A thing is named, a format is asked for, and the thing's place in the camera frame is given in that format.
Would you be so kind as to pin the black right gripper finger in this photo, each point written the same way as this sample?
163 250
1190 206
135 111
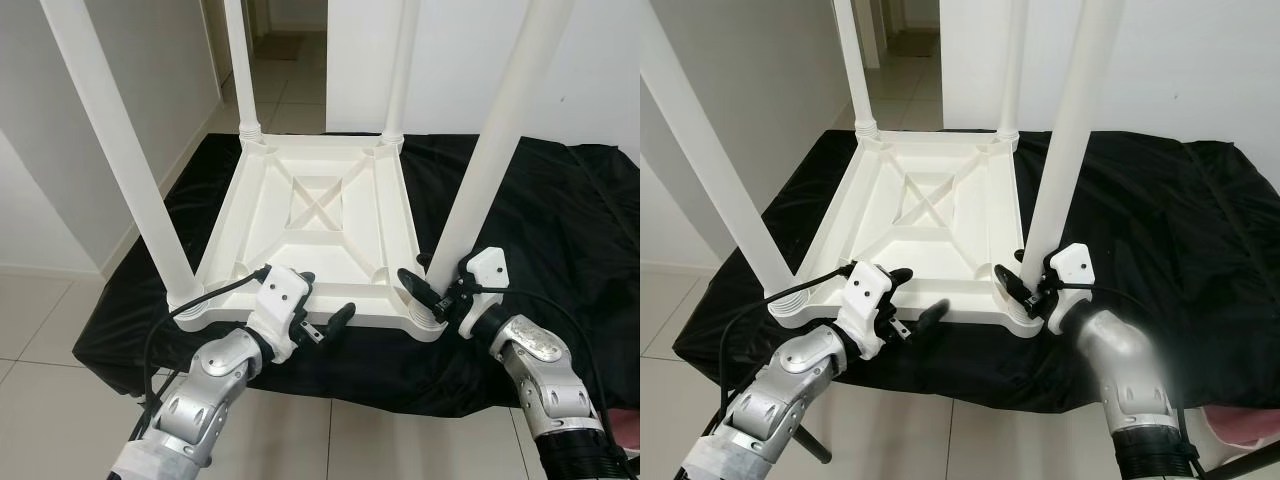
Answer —
418 288
1012 280

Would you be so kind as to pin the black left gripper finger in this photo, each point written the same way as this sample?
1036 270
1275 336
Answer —
342 316
305 278
898 274
933 315

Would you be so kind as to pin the white plastic table top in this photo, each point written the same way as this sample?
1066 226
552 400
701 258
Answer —
300 260
900 255

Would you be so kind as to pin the white plastic table leg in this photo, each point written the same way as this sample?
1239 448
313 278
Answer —
500 130
1013 70
120 150
855 70
710 170
242 70
1075 120
400 70

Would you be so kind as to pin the black metal table leg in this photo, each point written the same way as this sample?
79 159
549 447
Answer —
812 442
1245 460

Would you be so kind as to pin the pink round object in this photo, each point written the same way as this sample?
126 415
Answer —
622 428
1240 425

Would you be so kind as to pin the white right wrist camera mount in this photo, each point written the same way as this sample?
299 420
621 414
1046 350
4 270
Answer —
485 275
1070 270

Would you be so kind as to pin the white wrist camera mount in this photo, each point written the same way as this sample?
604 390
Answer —
278 305
1070 270
485 275
862 300

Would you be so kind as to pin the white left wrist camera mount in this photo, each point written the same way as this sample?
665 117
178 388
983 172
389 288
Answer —
278 305
862 300

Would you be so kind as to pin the white door frame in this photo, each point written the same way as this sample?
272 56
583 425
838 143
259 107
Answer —
235 40
868 30

